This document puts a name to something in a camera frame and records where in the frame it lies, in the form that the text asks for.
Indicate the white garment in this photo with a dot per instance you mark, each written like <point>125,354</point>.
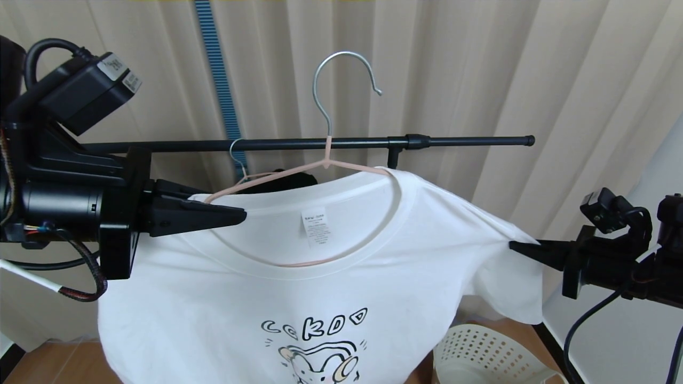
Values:
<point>213,298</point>

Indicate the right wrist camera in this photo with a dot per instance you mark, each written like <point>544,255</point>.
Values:
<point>608,213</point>

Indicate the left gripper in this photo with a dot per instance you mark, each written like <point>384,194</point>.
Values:
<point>64,210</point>

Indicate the black garment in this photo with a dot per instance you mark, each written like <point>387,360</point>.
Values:
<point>288,182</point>

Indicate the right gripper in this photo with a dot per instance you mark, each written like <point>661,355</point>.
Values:
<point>608,272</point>

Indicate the black clothes rack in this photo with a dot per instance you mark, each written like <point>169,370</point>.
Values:
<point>480,141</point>

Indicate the pink clothes hanger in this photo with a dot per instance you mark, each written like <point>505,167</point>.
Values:
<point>327,149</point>
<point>243,173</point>

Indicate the white laundry basket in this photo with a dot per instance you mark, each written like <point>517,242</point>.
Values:
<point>480,352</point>

